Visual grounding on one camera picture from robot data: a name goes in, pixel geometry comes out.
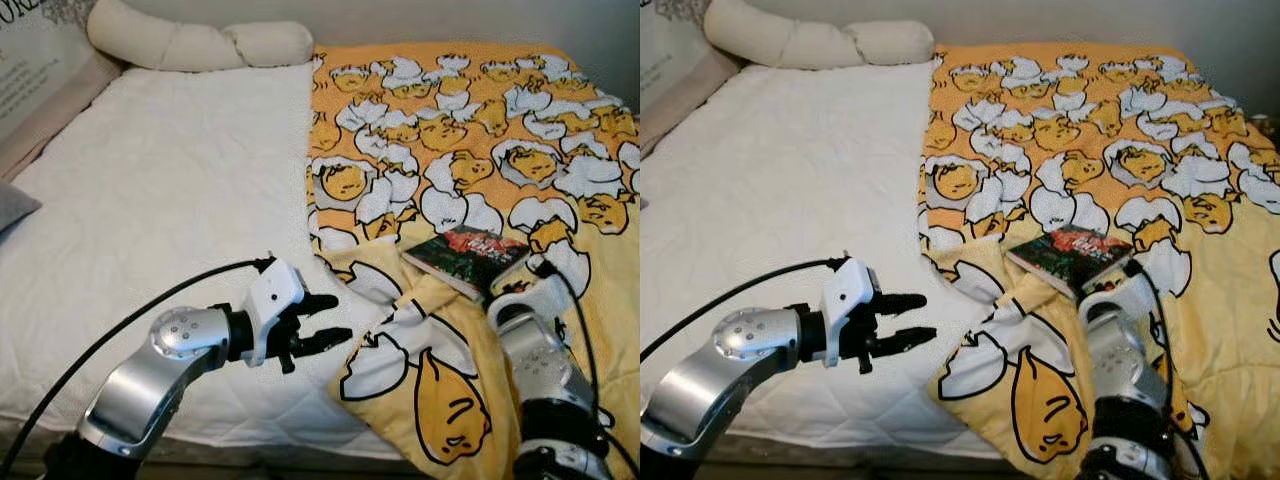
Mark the dark red green book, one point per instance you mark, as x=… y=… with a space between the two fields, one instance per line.
x=465 y=258
x=1070 y=255

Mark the orange egg print blanket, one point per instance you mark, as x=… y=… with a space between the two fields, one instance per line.
x=1090 y=150
x=470 y=150

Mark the grey pillow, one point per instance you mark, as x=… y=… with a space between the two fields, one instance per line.
x=15 y=208

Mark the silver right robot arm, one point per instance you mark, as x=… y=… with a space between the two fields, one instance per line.
x=1125 y=370
x=545 y=370

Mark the white quilted mattress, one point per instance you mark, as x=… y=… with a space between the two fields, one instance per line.
x=790 y=180
x=170 y=180

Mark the beige bolster pillow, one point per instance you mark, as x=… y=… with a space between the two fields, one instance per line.
x=800 y=42
x=180 y=45

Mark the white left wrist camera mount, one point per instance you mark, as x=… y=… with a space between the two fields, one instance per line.
x=845 y=295
x=272 y=295

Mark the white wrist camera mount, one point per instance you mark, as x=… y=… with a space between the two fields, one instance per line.
x=272 y=295
x=845 y=295
x=530 y=295
x=1120 y=295

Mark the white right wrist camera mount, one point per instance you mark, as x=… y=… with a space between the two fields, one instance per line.
x=530 y=295
x=1120 y=295

